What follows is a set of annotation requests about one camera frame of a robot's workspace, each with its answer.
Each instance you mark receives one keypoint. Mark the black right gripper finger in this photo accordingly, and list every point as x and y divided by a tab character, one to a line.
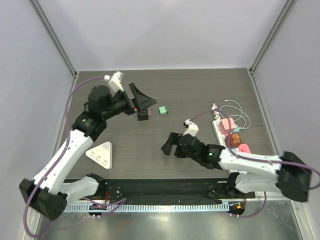
179	152
171	141

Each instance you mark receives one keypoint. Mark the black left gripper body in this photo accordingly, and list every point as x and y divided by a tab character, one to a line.
121	103

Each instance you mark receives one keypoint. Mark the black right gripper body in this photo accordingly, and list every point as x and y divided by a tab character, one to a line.
176	146

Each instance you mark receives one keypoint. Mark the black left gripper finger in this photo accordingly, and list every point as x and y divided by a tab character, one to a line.
140	100
137	108

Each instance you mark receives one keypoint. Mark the black cube socket adapter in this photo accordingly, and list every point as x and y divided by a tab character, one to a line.
143	115

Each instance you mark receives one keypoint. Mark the green USB charger plug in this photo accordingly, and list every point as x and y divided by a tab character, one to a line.
164	110

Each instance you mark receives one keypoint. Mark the white power strip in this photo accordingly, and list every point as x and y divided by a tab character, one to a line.
221	140

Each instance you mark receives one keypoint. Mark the brown cube adapter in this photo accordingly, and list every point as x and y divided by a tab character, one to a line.
233	140

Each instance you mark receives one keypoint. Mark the pink small plug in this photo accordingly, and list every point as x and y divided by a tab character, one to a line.
244	148

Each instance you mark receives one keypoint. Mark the white triangular power socket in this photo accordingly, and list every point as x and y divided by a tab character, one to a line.
102	155

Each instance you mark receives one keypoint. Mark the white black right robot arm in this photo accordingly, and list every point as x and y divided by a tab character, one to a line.
286	174

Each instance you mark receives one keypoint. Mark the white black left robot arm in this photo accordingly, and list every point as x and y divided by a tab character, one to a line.
44	193

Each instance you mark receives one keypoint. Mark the pink cube adapter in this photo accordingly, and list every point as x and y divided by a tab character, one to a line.
226	126

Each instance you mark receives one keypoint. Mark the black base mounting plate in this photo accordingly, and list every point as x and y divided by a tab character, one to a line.
211	188

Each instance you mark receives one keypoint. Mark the teal small charger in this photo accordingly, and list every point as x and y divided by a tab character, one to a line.
237	129

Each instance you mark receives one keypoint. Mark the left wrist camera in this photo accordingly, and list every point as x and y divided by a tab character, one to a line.
114	81

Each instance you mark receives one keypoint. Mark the white perforated cable duct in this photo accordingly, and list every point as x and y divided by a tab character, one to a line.
82	207

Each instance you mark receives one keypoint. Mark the aluminium front frame rail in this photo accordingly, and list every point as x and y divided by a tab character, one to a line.
86	187

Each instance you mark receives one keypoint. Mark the aluminium left frame post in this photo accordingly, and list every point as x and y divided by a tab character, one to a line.
53	36

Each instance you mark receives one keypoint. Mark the aluminium frame post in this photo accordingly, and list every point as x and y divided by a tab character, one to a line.
285	10
53	36

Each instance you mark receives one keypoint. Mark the aluminium right frame post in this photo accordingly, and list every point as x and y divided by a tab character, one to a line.
285	10

